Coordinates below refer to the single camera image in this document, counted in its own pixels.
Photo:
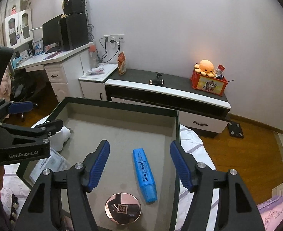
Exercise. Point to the orange snack bag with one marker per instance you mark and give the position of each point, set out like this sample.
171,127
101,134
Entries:
121,60

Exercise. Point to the black bathroom scale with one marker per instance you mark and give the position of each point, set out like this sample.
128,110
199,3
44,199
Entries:
235,130

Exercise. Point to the orange lid water bottle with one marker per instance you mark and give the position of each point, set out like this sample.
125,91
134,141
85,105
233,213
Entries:
93,56

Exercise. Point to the red orange toy crate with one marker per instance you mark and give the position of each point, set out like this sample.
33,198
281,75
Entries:
207,84

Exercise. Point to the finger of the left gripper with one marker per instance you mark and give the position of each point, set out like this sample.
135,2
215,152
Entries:
48,128
20,107

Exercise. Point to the white small side cabinet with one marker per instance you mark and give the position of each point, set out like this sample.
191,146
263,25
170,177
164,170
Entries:
92,85

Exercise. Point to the white computer desk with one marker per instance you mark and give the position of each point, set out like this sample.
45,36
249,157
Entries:
63,70

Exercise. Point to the pink bed blanket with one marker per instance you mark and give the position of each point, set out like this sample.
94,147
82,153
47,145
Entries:
271,212

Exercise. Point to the black rhinestone hair clip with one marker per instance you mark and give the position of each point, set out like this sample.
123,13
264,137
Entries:
13,211

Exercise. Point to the black office chair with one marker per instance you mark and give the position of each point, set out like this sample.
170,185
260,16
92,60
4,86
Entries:
23,88

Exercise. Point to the pink black storage box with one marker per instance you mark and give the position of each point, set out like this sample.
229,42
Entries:
126,127

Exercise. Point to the rose gold round tin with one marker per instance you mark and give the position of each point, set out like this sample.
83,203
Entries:
123,208

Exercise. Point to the black computer monitor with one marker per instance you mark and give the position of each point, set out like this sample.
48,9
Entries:
51,35

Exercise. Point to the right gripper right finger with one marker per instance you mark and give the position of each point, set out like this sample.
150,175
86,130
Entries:
236,208

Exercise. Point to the white heart-shaped holder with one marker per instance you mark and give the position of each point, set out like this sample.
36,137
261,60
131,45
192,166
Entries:
57,140

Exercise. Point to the black computer tower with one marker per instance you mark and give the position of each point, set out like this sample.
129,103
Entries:
73,31

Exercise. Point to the black speaker box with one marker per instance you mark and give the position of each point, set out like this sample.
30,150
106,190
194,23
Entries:
73,7

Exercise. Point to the black massage gun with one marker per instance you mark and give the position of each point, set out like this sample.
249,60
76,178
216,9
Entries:
157,81

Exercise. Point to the white striped table cloth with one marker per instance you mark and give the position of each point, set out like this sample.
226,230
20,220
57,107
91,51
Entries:
196,156

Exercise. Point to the white glass-door cabinet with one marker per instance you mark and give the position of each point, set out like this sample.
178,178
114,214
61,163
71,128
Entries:
18,29

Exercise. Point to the wall power outlet strip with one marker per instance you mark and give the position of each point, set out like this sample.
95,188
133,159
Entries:
115,37

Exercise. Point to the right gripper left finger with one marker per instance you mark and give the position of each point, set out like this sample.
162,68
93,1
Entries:
43,210

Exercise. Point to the blue highlighter marker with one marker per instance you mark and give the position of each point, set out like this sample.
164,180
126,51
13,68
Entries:
145,177

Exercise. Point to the pink puffer jacket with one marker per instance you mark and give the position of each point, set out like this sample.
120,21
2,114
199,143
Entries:
5,87

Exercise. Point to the black white tv cabinet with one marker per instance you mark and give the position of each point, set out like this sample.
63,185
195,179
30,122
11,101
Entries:
204,112

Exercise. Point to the orange octopus plush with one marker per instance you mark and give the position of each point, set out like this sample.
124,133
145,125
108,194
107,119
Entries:
205,68

